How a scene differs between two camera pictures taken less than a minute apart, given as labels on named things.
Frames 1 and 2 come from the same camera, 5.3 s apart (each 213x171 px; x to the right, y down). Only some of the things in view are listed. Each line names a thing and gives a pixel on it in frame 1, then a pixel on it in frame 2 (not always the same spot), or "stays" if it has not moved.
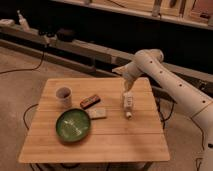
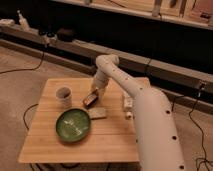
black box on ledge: x=65 y=35 stays
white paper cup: x=64 y=96 stays
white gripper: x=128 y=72 → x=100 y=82
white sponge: x=96 y=113 stays
